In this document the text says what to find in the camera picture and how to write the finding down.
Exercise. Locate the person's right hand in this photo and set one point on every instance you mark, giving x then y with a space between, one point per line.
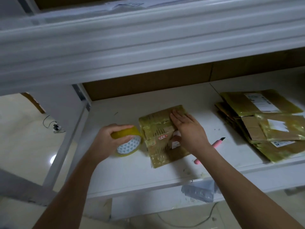
190 136

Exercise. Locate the person's left hand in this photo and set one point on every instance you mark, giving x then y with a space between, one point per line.
107 145

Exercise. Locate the yellow tape roll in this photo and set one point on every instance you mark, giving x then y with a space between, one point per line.
131 146

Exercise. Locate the pink utility knife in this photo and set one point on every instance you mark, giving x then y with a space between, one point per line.
217 143

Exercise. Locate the stack of cardboard boxes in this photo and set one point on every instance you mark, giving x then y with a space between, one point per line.
267 124

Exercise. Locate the white metal shelf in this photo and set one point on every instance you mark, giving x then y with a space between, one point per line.
119 40

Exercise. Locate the person's right forearm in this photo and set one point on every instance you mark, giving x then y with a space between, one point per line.
252 188

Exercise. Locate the person's left forearm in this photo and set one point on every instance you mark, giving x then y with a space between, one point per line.
62 198

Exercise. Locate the white power strip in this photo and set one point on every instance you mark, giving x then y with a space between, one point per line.
58 127

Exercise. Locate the wooden chair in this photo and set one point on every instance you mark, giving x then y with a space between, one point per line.
33 102

